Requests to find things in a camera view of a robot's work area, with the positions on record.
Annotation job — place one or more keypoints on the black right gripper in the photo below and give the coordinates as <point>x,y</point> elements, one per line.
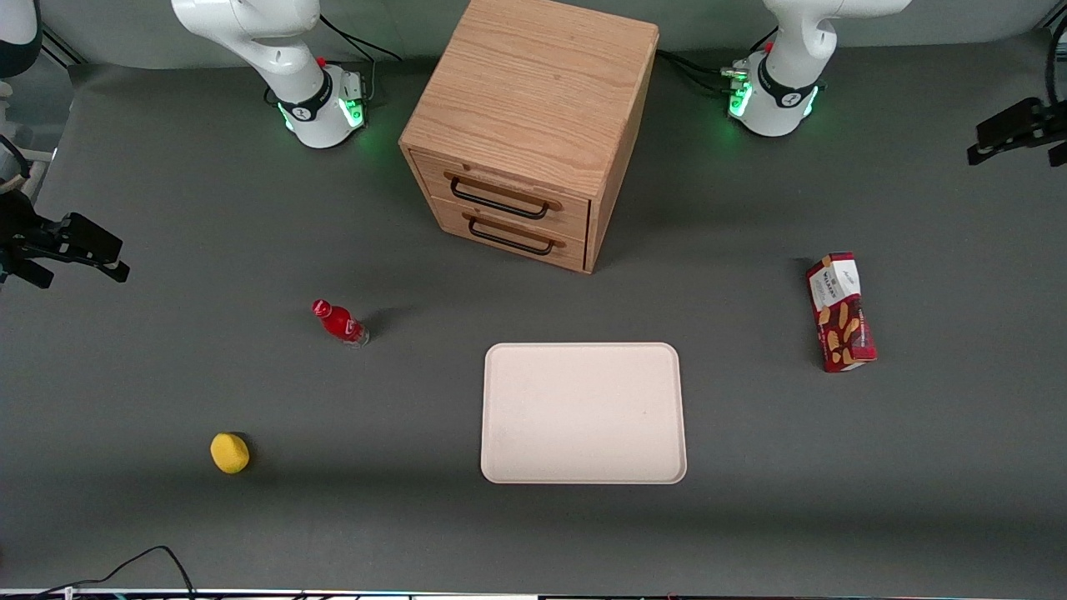
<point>18,227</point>

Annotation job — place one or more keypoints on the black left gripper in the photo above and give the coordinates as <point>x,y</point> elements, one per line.
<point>1052,122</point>

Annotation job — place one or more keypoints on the red cookie box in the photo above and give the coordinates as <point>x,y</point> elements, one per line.
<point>842,312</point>

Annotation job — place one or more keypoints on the beige rectangular tray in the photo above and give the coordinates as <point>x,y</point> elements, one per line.
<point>583,412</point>

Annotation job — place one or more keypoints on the yellow lemon toy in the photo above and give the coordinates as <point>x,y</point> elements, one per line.
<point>229,452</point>

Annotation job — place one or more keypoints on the small red soda bottle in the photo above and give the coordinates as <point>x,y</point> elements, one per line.
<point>339,322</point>

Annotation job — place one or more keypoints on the wooden drawer front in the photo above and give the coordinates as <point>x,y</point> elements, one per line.
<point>571,255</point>
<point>575,218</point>

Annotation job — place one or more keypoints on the wooden drawer cabinet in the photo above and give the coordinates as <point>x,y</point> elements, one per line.
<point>533,83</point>

